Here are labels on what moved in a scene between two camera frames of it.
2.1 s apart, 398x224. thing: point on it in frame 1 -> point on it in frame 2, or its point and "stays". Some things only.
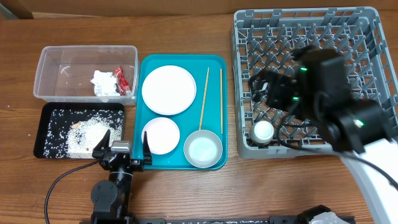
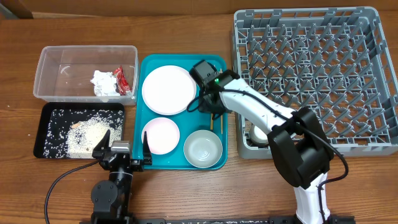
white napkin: [104, 84] stays
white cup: [262, 132] stays
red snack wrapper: [123, 85] stays
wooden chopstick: [203, 98] -> [211, 128]
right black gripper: [277, 91] -> [208, 104]
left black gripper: [147, 155] stays
